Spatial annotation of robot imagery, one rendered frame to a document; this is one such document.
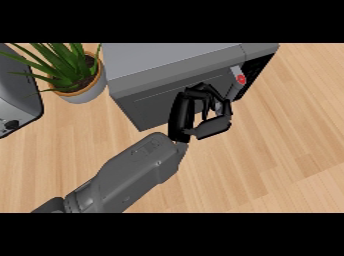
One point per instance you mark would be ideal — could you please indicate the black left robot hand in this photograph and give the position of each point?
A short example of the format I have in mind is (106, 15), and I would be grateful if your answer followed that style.
(180, 116)

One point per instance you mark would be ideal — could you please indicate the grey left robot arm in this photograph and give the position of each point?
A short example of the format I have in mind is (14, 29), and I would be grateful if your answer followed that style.
(129, 173)

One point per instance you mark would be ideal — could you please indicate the grey microwave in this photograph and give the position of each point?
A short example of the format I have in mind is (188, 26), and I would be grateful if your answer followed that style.
(159, 63)

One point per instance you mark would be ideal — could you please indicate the green plant in white pot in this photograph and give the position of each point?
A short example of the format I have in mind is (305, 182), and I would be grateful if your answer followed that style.
(75, 76)

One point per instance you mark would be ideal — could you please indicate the silver toaster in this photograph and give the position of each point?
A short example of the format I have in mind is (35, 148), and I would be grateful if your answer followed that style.
(5, 93)

